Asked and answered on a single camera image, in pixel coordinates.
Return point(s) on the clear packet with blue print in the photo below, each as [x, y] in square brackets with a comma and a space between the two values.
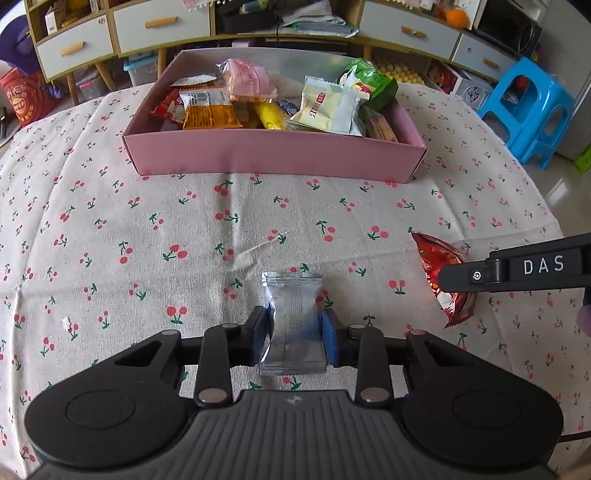
[288, 107]

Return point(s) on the cherry print cloth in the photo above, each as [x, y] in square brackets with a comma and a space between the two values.
[138, 230]

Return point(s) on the wooden cabinet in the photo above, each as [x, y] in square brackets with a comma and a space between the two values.
[110, 14]

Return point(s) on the blue plastic stool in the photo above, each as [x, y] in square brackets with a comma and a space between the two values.
[521, 92]

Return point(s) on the black microwave oven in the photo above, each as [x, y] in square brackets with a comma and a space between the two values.
[512, 27]

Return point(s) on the white toy box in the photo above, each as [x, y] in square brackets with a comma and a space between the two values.
[471, 90]

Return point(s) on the green snack packet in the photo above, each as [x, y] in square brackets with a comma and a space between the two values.
[374, 83]

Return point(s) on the pile of papers and bags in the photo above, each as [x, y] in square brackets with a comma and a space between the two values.
[318, 23]

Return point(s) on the orange fruit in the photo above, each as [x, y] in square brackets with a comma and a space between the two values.
[457, 17]

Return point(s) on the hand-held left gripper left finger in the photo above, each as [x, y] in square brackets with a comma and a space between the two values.
[258, 332]

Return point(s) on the yellow egg tray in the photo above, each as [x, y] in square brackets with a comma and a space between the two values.
[401, 71]

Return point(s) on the red foil snack packet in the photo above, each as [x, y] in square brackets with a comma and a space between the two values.
[434, 251]

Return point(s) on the blue lid storage bin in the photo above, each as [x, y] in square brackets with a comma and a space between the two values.
[141, 69]

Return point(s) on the white and yellow snack packet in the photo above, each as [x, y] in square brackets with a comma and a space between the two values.
[328, 106]

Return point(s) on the clear wafer biscuit packet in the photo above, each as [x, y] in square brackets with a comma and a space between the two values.
[381, 127]

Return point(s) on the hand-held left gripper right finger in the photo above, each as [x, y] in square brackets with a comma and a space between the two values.
[330, 337]

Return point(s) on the black open case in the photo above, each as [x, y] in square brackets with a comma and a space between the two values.
[249, 21]

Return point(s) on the round red bag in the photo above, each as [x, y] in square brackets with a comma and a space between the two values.
[21, 99]

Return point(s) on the silver foil snack packet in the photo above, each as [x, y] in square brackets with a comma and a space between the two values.
[293, 304]

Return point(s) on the pink cardboard box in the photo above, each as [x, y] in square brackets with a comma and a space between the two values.
[277, 154]

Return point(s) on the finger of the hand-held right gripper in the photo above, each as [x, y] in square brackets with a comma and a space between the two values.
[466, 277]

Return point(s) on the person's right hand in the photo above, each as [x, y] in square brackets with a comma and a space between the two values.
[586, 321]

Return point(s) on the red packet with white circle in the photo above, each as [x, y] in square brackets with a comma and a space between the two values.
[167, 108]

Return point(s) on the pink snack packet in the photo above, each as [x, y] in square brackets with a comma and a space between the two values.
[249, 78]

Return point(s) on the small clear storage bin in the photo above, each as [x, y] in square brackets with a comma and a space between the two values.
[90, 83]

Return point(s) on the purple hat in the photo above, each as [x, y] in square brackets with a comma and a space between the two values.
[18, 41]

